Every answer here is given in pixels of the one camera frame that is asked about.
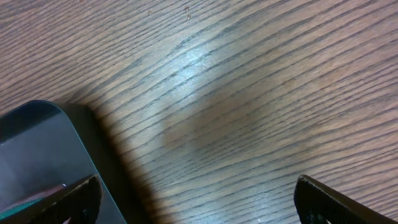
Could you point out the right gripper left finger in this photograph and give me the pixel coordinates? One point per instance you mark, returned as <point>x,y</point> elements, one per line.
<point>78,202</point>

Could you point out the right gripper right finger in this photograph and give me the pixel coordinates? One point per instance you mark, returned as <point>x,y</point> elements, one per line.
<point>316,202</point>

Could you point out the green and pink sponge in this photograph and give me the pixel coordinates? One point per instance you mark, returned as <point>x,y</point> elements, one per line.
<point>28,201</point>

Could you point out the black rectangular tray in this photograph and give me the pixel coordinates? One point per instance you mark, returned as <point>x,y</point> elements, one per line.
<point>44,144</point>

